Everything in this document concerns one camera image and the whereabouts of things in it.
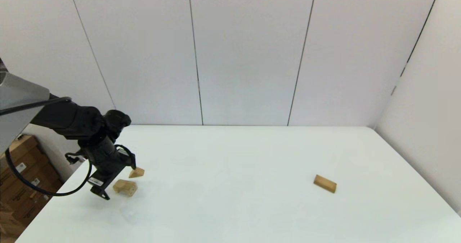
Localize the plain brown cardboard box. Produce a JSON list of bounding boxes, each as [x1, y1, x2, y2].
[[6, 135, 39, 170]]

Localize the arched wooden building block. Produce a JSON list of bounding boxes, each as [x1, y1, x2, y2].
[[113, 179, 138, 197]]

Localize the stacked cardboard boxes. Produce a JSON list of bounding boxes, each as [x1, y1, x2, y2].
[[0, 153, 64, 228]]

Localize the small brown cardboard box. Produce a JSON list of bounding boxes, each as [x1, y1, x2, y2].
[[0, 205, 26, 243]]

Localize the rectangular wooden building block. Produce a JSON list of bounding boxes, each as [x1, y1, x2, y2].
[[314, 175, 337, 193]]

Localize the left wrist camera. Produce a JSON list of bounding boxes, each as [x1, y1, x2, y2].
[[115, 145, 136, 170]]

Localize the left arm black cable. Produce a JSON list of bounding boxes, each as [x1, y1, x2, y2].
[[0, 96, 92, 197]]

